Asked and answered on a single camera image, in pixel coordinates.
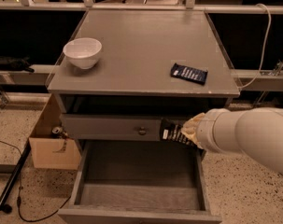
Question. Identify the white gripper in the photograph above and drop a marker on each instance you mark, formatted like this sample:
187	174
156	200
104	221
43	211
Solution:
205	131

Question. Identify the black rxbar chocolate wrapper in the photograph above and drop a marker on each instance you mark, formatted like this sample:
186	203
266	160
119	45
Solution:
170	131

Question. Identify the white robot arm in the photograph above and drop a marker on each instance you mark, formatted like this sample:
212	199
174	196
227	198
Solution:
257	132

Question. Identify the round brass drawer knob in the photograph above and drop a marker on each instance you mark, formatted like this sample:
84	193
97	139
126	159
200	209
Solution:
142	131

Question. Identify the grey wooden drawer cabinet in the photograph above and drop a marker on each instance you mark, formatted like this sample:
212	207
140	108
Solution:
133	74

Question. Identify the open grey middle drawer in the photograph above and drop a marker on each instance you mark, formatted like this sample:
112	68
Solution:
129	182

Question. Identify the closed grey top drawer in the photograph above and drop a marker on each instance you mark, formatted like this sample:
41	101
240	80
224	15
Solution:
114	127

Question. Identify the white ceramic bowl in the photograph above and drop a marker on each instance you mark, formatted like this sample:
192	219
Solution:
83	52

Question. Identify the metal soda can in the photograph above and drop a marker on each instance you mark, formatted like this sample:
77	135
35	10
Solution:
56	131

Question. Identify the cardboard box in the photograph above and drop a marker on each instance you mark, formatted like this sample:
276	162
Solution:
49	151

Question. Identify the black metal bar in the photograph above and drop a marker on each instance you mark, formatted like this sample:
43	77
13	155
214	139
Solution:
14	172

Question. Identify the black object on rail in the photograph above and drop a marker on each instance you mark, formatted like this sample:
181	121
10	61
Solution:
15	64

